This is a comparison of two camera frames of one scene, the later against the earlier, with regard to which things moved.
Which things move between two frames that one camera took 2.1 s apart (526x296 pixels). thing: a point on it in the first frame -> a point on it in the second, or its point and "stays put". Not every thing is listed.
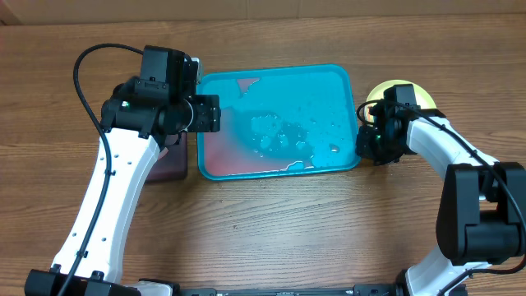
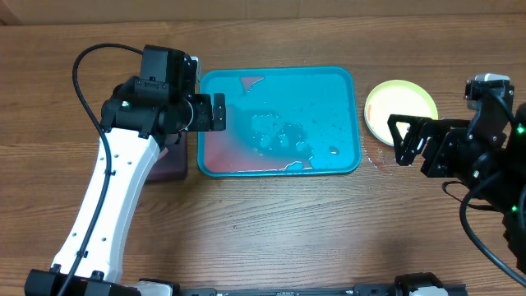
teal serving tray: x=281 y=122 stays put
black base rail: x=356 y=289 stays put
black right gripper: x=370 y=150 -> x=421 y=131
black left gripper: x=210 y=120 stays put
